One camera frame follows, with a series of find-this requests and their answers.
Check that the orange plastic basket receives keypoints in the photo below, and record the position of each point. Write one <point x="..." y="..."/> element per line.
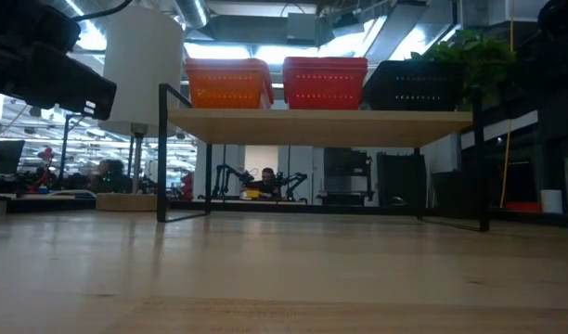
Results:
<point x="228" y="93"/>
<point x="228" y="68"/>

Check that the red plastic basket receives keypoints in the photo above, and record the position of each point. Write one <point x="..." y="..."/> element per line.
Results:
<point x="325" y="68"/>
<point x="325" y="90"/>

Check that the black plastic basket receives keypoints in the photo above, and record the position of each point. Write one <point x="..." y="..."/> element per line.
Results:
<point x="414" y="90"/>
<point x="418" y="64"/>
<point x="418" y="71"/>

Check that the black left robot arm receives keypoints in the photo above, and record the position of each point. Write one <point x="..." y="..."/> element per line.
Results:
<point x="29" y="23"/>

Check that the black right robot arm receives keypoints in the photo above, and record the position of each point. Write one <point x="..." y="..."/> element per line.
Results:
<point x="560" y="18"/>

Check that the black background robot arm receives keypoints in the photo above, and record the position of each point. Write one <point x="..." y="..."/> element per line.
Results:
<point x="295" y="178"/>
<point x="240" y="174"/>

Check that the wooden shelf with black legs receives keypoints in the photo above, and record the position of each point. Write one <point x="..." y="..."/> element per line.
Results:
<point x="312" y="127"/>

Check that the black stand pole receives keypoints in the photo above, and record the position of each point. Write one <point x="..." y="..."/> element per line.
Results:
<point x="65" y="148"/>

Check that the red background object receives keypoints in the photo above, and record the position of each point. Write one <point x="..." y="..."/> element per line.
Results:
<point x="187" y="185"/>
<point x="46" y="155"/>

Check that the dark computer monitor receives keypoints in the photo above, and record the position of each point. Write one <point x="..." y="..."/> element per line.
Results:
<point x="5" y="158"/>

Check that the white shade wooden base lamp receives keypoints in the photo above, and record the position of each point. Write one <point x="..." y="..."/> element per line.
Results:
<point x="142" y="69"/>

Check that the person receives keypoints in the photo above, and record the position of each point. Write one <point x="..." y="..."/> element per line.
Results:
<point x="110" y="178"/>
<point x="267" y="178"/>

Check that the yellow box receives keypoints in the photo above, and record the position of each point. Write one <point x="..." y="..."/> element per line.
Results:
<point x="252" y="193"/>

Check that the black equipment cabinet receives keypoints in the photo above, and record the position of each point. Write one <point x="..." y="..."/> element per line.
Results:
<point x="346" y="167"/>

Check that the green potted plant black pot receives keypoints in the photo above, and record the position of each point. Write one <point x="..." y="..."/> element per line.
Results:
<point x="479" y="55"/>

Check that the red low box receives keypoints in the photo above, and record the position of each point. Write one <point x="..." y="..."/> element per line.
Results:
<point x="523" y="207"/>

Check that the white cylindrical bin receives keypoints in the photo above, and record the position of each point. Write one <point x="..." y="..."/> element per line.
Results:
<point x="551" y="201"/>

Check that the black aluminium table frame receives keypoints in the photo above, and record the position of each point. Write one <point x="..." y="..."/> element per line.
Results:
<point x="312" y="209"/>

